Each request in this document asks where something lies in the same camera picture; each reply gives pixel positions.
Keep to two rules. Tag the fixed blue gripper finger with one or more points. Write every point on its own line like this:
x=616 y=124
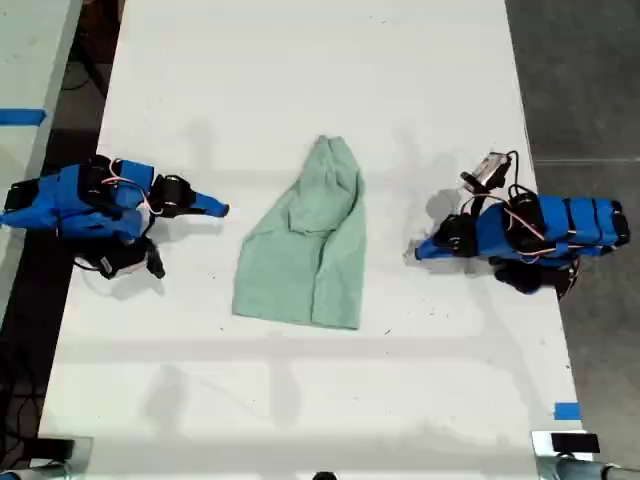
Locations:
x=432 y=246
x=210 y=200

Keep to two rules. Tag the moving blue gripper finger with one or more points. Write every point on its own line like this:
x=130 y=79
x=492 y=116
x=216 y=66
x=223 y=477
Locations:
x=212 y=211
x=435 y=256

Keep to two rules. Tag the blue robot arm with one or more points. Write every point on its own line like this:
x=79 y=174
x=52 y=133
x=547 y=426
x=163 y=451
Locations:
x=75 y=200
x=565 y=225

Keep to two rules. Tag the long blue tape strip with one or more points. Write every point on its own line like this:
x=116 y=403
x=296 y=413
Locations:
x=22 y=116

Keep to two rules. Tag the white side table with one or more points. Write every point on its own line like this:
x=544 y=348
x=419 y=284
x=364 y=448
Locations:
x=30 y=75

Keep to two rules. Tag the short blue tape strip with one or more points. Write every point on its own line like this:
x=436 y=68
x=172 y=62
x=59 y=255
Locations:
x=567 y=411

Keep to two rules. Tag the metal table clamp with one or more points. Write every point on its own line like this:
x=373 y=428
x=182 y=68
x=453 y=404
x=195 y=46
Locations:
x=545 y=455
x=60 y=452

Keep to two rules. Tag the small black box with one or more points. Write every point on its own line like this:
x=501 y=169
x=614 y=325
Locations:
x=575 y=443

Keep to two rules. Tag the black round object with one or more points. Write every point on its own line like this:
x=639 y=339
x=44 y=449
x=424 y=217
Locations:
x=324 y=475

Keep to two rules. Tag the camera black stalk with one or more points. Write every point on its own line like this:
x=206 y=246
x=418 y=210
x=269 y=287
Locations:
x=479 y=200
x=156 y=262

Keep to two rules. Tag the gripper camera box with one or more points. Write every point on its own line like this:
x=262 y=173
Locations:
x=490 y=170
x=120 y=260

